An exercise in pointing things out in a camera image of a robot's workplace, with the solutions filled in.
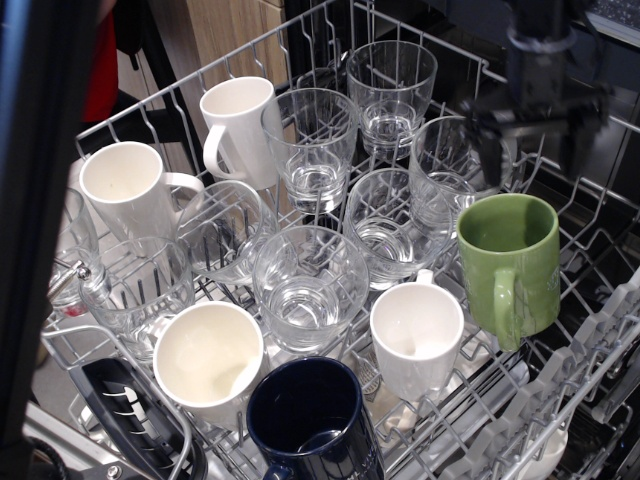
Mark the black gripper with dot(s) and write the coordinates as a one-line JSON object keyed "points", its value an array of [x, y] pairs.
{"points": [[539, 97]]}

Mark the green ceramic mug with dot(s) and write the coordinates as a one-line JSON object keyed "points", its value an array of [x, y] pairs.
{"points": [[509, 249]]}

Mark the small white mug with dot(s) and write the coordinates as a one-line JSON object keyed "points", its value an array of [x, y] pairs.
{"points": [[416, 329]]}

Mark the tall white mug rear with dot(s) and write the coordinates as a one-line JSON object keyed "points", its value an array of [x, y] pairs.
{"points": [[236, 146]]}

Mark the tall white mug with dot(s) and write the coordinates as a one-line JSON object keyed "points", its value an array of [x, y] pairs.
{"points": [[236, 146], [129, 188]]}

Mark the navy blue mug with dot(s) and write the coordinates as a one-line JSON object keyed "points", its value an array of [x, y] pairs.
{"points": [[308, 420]]}

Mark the white mug front left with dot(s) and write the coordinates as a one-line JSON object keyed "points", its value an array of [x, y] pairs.
{"points": [[209, 359]]}

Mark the tall white mug left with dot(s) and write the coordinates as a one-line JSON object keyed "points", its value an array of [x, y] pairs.
{"points": [[129, 188]]}

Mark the clear glass rear right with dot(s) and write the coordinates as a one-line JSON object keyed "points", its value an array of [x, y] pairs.
{"points": [[391, 82]]}

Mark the clear glass centre right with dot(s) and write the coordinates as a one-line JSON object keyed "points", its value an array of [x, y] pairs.
{"points": [[397, 232]]}

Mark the tall clear glass centre rear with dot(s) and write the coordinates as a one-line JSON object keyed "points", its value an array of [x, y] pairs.
{"points": [[311, 134]]}

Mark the grey plastic tine row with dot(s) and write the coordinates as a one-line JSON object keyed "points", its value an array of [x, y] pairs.
{"points": [[503, 446]]}

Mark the clear glass centre front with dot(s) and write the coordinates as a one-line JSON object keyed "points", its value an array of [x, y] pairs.
{"points": [[310, 282]]}

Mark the clear glass centre left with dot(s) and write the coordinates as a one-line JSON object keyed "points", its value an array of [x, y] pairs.
{"points": [[223, 229]]}

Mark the clear glass front left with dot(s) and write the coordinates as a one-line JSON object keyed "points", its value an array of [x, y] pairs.
{"points": [[136, 288]]}

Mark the red shirt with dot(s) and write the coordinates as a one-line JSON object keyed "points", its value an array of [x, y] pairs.
{"points": [[102, 89]]}

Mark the metal clamp screw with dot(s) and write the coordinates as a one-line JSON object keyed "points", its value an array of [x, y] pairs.
{"points": [[68, 272]]}

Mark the clear glass far left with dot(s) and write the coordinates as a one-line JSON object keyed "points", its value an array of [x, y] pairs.
{"points": [[77, 241]]}

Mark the grey wire dishwasher rack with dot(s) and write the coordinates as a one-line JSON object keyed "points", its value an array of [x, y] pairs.
{"points": [[599, 236]]}

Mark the black rack handle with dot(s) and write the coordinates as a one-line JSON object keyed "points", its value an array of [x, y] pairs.
{"points": [[141, 428]]}

